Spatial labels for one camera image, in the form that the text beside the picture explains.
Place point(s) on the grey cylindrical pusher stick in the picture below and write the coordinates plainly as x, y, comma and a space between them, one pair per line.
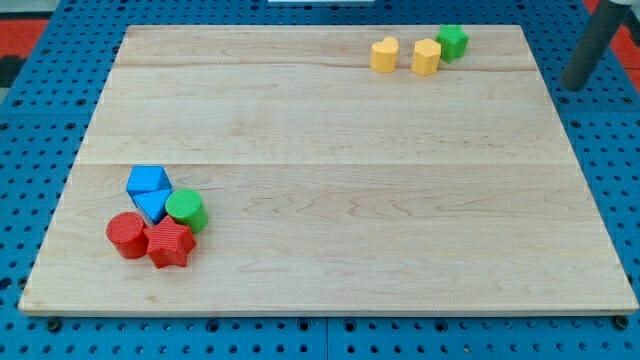
605, 21

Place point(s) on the yellow hexagon block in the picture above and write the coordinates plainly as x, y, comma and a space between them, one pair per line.
426, 57

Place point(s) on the yellow heart block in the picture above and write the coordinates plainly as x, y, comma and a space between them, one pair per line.
384, 53

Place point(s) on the green cylinder block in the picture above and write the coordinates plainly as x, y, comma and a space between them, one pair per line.
186, 207

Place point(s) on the red star block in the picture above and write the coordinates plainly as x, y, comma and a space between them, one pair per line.
169, 243

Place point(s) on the blue triangle block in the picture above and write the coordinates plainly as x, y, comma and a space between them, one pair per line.
152, 204

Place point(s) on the red cylinder block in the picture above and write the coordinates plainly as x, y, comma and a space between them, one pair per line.
126, 233

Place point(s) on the green star block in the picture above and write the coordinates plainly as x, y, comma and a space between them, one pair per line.
453, 41

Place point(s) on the wooden board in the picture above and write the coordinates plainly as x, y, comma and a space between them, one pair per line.
333, 189

